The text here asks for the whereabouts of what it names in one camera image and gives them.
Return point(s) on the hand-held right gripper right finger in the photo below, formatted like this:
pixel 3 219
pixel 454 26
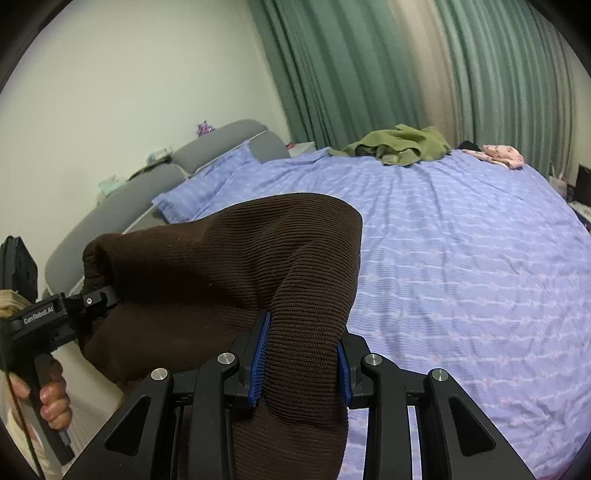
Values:
pixel 343 376

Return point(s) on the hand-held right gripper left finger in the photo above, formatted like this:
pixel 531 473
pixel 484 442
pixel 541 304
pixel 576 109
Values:
pixel 260 362

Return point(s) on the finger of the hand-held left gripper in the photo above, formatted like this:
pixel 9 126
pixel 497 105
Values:
pixel 99 297

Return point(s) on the brown knit pants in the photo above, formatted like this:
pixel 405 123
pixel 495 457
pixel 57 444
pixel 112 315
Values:
pixel 231 258

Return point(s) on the person's left hand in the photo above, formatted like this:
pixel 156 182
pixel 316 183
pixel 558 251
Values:
pixel 57 406

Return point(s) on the beige ribbed cloth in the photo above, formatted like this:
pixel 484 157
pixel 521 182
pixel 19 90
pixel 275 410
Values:
pixel 10 304

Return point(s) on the pale teal cloth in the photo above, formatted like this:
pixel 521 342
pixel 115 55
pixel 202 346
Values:
pixel 110 184

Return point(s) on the grey padded headboard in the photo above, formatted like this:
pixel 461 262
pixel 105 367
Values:
pixel 138 189

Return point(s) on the purple pillow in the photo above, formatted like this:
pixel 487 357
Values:
pixel 203 189

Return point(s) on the bed with purple floral sheet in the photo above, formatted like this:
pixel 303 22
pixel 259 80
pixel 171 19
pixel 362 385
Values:
pixel 461 277

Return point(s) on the white items on ledge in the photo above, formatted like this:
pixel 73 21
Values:
pixel 159 154

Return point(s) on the small purple ornament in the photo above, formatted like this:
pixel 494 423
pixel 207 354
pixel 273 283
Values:
pixel 203 128

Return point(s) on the olive green garment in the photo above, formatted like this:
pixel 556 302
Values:
pixel 401 141

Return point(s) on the dark garment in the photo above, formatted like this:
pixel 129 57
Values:
pixel 467 146

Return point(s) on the pink floral garment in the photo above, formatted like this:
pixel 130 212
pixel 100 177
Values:
pixel 503 154

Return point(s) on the green pleated curtain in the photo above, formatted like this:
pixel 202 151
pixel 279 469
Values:
pixel 332 69
pixel 508 78

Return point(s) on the beige curtain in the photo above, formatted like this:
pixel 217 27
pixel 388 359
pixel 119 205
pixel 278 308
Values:
pixel 429 69

